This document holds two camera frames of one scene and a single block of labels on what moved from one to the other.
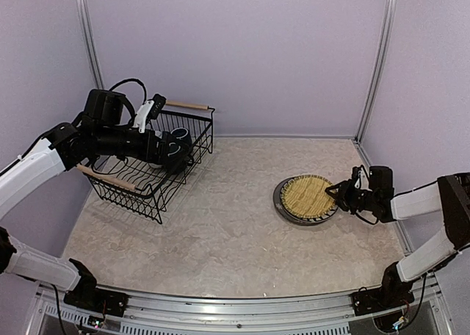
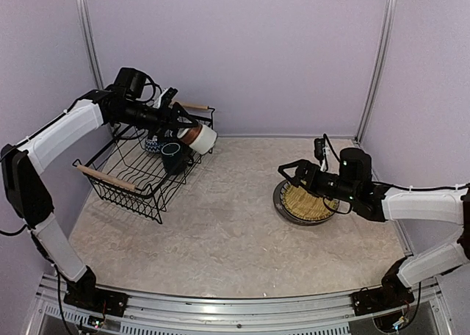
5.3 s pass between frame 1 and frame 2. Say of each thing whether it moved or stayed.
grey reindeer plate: stayed
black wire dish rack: stayed
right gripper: moved
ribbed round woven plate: stayed
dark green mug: stayed
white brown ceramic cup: moved
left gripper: moved
